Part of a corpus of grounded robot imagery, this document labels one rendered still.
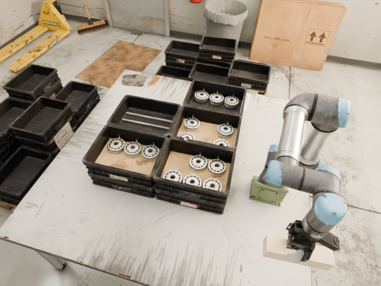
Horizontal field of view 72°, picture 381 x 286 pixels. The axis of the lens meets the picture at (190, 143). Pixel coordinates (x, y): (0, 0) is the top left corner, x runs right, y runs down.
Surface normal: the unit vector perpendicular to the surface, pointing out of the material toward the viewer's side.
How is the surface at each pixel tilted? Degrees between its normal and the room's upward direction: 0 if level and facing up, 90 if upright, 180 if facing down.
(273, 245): 0
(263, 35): 76
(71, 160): 0
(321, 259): 0
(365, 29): 90
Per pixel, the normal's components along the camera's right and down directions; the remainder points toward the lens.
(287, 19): -0.25, 0.59
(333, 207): 0.03, -0.66
